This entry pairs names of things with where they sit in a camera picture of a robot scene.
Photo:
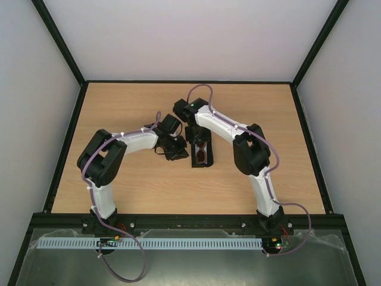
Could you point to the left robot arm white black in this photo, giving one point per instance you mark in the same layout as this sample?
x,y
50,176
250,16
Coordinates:
x,y
100,161

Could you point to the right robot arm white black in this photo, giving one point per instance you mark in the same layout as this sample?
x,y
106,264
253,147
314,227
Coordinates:
x,y
251,152

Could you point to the brown translucent sunglasses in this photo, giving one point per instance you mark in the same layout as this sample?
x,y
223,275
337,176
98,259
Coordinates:
x,y
201,153

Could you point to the right base electronics board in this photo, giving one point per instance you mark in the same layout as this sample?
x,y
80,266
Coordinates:
x,y
276,245

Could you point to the base electronics board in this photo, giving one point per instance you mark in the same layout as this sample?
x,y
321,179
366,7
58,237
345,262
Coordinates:
x,y
110,239
276,245

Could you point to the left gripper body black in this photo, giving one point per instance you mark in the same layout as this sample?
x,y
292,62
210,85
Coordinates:
x,y
174,149

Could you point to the left base electronics board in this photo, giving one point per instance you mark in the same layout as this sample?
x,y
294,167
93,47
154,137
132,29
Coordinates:
x,y
110,239

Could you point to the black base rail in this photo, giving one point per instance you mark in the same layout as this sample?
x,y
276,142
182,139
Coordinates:
x,y
232,224

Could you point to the light blue slotted cable duct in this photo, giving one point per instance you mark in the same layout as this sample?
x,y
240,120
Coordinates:
x,y
152,243

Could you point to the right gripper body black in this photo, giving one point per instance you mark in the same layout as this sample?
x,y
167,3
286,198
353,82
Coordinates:
x,y
200,137

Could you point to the black folding glasses case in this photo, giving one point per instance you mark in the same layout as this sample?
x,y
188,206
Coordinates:
x,y
210,157

